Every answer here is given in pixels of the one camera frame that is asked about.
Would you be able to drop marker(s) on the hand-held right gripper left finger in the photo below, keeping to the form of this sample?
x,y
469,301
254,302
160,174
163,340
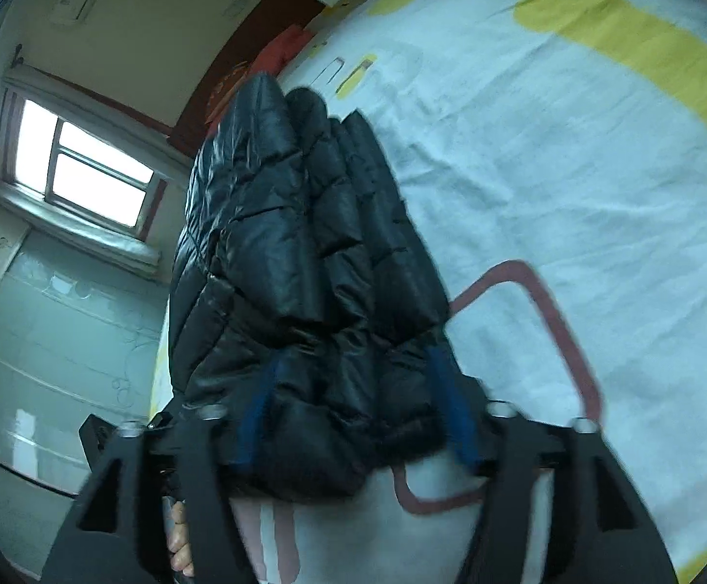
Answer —
x,y
256,420

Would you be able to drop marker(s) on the pale green wardrobe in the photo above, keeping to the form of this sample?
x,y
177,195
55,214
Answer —
x,y
55,347

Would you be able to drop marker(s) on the window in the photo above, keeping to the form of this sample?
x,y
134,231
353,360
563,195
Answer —
x,y
85,176

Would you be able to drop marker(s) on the black puffer jacket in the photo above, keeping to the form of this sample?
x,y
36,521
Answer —
x,y
304,255

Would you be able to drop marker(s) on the wooden headboard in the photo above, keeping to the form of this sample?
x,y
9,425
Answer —
x,y
207,115

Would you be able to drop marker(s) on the white yellow printed bed sheet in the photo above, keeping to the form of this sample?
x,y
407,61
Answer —
x,y
572,164

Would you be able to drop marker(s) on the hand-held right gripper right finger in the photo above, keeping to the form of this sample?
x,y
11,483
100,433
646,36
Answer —
x,y
453,413

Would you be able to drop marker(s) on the person's left hand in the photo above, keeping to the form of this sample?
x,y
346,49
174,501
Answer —
x,y
180,535

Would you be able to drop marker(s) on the red pillow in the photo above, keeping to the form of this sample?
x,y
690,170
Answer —
x,y
280,52

